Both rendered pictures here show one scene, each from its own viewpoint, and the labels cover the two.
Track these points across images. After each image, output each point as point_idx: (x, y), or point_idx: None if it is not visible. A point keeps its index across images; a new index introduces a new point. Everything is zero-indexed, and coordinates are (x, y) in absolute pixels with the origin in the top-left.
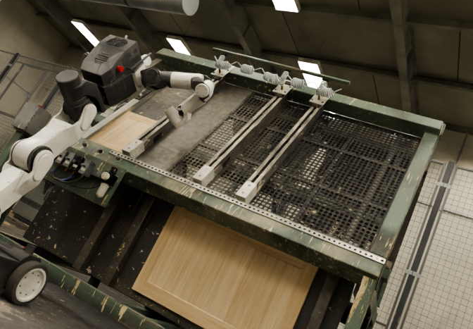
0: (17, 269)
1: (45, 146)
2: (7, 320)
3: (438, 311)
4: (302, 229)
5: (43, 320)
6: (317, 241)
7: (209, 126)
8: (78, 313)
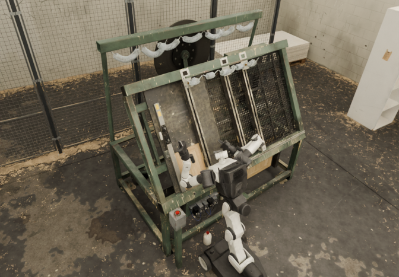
0: (244, 242)
1: (242, 225)
2: (269, 249)
3: None
4: (284, 142)
5: (249, 234)
6: (290, 142)
7: (213, 122)
8: (209, 213)
